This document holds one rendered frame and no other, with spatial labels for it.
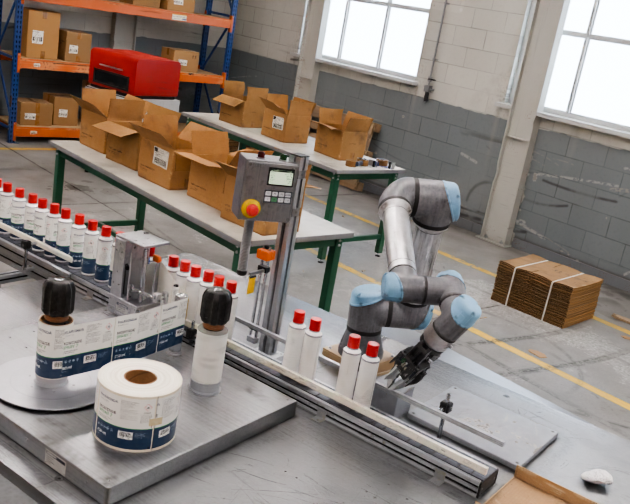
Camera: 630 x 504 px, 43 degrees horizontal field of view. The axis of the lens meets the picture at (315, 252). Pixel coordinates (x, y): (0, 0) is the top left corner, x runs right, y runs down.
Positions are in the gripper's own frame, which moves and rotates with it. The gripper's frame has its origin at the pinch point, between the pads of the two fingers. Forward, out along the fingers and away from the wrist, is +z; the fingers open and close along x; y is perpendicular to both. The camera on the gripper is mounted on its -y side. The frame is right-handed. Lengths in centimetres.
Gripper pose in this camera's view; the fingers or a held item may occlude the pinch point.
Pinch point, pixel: (392, 384)
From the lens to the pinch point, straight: 224.5
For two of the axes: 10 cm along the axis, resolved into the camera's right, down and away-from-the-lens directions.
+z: -5.4, 6.7, 5.2
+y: -5.9, 1.4, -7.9
